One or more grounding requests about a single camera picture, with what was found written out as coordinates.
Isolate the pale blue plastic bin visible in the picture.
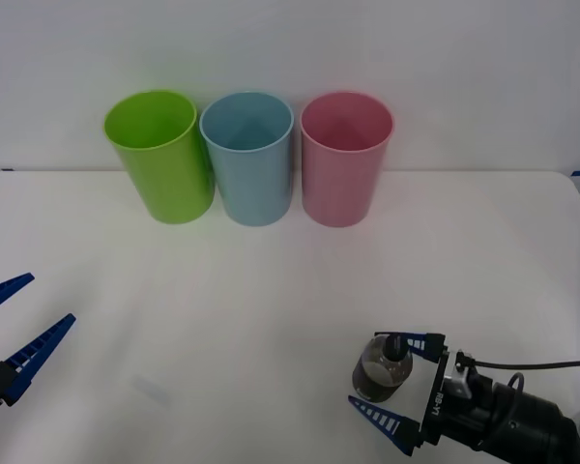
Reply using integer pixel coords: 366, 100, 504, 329
198, 91, 295, 227

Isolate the pink plastic bin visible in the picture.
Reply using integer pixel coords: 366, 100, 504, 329
299, 90, 395, 228

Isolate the small bottle with dark drink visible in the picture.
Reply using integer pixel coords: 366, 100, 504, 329
351, 333, 414, 405

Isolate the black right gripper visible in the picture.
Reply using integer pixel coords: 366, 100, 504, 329
347, 331, 500, 457

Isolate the green plastic bin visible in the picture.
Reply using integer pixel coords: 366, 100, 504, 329
102, 89, 218, 226

